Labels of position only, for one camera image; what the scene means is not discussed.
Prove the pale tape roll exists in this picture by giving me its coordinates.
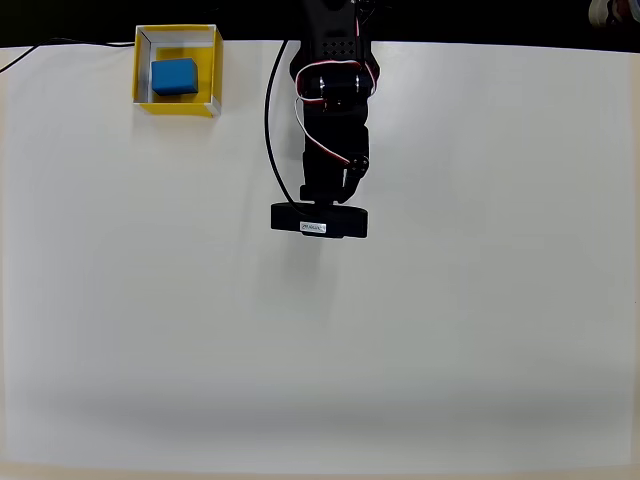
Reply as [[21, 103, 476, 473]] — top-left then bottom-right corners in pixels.
[[586, 0, 640, 27]]

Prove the red white servo wire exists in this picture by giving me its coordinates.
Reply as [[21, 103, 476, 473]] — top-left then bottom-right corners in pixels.
[[293, 58, 377, 167]]

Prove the thin black table cable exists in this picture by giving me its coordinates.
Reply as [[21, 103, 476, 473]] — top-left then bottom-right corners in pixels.
[[0, 37, 136, 74]]

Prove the blue cube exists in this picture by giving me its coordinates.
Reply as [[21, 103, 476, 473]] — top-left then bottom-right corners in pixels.
[[150, 57, 200, 98]]

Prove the black webcam with white label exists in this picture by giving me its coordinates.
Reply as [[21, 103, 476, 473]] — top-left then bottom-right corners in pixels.
[[269, 200, 371, 240]]

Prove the yellow open box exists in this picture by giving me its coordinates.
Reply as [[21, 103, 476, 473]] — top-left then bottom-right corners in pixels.
[[131, 23, 224, 120]]

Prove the black webcam cable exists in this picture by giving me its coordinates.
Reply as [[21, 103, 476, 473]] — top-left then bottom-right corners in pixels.
[[264, 39, 300, 207]]

